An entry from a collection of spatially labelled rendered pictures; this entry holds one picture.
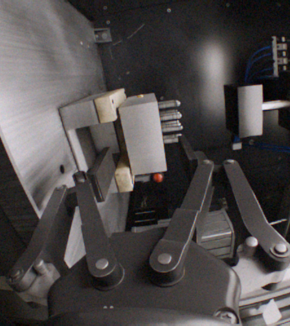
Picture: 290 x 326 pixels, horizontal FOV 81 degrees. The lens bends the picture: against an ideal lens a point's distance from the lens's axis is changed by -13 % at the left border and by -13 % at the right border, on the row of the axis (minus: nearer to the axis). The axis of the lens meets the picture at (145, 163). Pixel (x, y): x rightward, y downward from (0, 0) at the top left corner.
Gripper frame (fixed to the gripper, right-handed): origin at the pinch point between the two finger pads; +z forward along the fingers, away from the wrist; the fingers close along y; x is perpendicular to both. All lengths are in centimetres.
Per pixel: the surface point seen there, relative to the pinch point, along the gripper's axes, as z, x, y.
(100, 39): 35.9, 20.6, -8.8
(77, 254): -4.3, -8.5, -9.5
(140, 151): 5.3, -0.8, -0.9
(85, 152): 7.2, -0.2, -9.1
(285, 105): 13.6, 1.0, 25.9
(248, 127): 11.5, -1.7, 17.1
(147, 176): 14.0, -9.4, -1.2
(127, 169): 5.0, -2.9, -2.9
